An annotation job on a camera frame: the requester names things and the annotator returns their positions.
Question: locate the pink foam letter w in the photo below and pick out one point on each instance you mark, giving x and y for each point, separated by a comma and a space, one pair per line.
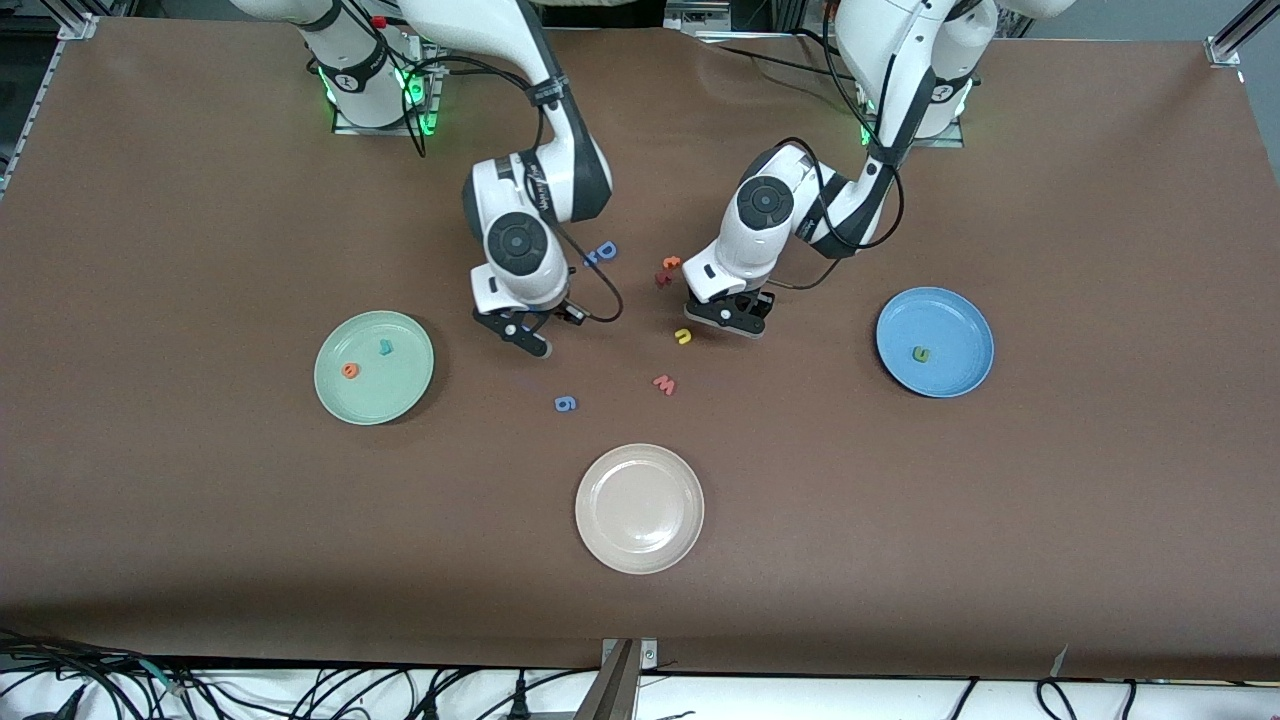
664, 386

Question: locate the beige plate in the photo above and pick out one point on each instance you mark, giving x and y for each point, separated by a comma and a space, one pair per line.
640, 510

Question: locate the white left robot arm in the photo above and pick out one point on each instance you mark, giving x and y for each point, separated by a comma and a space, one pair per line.
760, 240

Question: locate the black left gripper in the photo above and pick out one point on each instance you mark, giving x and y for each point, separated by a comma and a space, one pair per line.
757, 303

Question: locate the grey tape strip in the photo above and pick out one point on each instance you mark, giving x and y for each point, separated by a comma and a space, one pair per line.
1060, 662

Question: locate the blue foam letter D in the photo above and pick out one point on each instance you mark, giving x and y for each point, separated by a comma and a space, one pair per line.
612, 256

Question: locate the blue foam digit 6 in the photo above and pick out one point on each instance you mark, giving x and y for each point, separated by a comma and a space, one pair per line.
558, 404

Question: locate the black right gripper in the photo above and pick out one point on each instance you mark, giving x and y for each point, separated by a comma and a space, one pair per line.
556, 312

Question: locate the pale green plate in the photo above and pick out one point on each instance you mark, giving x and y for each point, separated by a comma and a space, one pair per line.
385, 395

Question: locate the grey equipment rack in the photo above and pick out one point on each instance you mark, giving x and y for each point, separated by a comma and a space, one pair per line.
700, 15

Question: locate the metal table edge bracket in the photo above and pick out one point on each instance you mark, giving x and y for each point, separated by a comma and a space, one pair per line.
615, 685

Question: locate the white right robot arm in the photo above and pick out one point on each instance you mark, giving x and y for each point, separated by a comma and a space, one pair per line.
540, 285

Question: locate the blue plate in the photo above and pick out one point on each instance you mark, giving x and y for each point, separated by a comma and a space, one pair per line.
950, 320

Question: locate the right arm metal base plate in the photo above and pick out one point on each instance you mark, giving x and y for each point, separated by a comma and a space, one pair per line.
434, 115

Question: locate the aluminium frame profile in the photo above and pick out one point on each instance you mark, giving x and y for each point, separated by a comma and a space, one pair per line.
1225, 48
80, 28

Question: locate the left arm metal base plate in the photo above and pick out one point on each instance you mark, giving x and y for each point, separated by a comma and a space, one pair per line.
950, 142

